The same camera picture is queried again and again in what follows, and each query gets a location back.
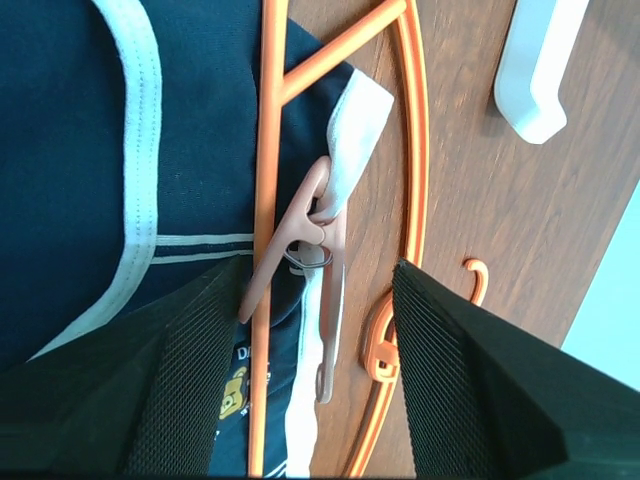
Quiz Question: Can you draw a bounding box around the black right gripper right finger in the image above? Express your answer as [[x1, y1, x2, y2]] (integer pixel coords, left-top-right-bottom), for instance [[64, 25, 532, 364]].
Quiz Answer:
[[392, 260, 639, 478]]

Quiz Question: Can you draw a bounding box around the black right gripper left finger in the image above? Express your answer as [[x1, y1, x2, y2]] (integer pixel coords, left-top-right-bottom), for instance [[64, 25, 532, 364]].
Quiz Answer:
[[1, 257, 250, 477]]

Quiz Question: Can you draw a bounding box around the orange plastic hanger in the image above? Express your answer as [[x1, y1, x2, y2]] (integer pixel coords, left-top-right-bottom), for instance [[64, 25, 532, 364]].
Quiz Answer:
[[245, 0, 490, 479]]

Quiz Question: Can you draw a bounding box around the pink clothespin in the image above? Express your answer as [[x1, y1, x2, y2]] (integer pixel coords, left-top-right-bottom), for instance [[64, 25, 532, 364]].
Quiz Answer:
[[238, 156, 346, 404]]

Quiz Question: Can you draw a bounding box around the navy blue underwear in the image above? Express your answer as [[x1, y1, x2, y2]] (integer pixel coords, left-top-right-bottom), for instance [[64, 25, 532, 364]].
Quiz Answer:
[[1, 1, 394, 478]]

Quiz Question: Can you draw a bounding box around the white clothes rack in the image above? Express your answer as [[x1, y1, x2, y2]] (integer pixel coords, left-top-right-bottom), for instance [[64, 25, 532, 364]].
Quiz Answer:
[[493, 0, 589, 145]]

